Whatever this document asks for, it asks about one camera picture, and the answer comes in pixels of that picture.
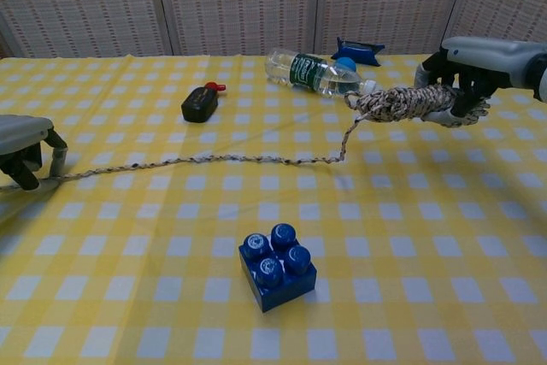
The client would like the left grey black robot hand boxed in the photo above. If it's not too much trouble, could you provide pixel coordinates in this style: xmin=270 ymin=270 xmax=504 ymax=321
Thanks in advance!
xmin=0 ymin=114 xmax=69 ymax=192

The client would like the speckled beige braided rope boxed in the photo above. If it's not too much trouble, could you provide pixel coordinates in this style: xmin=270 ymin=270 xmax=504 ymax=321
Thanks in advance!
xmin=0 ymin=84 xmax=491 ymax=193

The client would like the yellow white checkered tablecloth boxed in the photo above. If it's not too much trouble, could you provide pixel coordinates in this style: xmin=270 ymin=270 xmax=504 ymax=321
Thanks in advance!
xmin=0 ymin=51 xmax=547 ymax=365

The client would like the black bottle with red cap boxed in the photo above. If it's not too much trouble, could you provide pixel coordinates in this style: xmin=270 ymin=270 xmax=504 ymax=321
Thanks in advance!
xmin=180 ymin=80 xmax=227 ymax=124

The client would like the white woven folding screen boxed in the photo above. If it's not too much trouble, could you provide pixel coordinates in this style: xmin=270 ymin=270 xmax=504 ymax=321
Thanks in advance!
xmin=0 ymin=0 xmax=547 ymax=59

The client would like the clear green-label water bottle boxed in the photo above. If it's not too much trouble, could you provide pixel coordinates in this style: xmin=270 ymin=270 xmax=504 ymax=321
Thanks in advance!
xmin=264 ymin=48 xmax=378 ymax=105

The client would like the blue four-stud building block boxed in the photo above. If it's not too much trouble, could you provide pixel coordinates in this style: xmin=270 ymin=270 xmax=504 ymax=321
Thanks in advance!
xmin=238 ymin=222 xmax=319 ymax=314

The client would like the blue foil pouch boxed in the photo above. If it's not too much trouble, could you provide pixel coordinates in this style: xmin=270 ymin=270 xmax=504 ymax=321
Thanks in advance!
xmin=330 ymin=36 xmax=386 ymax=68

